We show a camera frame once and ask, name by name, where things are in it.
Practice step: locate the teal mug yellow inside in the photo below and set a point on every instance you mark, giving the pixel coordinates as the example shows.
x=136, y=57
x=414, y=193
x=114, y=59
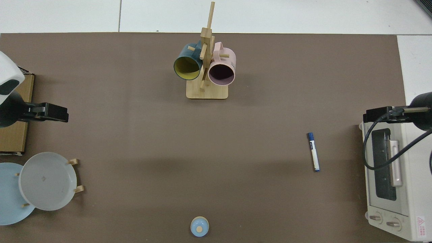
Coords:
x=187, y=65

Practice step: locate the dark grey ribbed object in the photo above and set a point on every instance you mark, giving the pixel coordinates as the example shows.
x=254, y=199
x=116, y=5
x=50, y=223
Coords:
x=426, y=6

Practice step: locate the brown table cloth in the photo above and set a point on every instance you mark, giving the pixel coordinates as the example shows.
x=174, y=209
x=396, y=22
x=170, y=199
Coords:
x=202, y=152

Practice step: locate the light blue plate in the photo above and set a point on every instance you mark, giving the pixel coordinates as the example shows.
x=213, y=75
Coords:
x=10, y=202

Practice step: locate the blue and white marker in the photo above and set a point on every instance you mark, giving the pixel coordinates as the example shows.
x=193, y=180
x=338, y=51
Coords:
x=313, y=152

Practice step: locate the grey white plate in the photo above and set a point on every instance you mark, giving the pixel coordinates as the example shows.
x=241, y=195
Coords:
x=47, y=180

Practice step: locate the wooden cup stand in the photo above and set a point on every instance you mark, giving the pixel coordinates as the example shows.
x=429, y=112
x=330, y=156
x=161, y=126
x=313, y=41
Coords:
x=206, y=91

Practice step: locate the wooden plate rack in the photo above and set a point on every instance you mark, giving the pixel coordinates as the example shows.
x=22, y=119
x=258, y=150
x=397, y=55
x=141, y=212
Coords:
x=79, y=189

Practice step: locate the pale toaster oven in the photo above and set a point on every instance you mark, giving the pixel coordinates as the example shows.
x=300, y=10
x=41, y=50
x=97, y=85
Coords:
x=410, y=202

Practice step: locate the pink mug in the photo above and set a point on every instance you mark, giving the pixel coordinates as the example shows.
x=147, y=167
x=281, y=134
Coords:
x=221, y=72

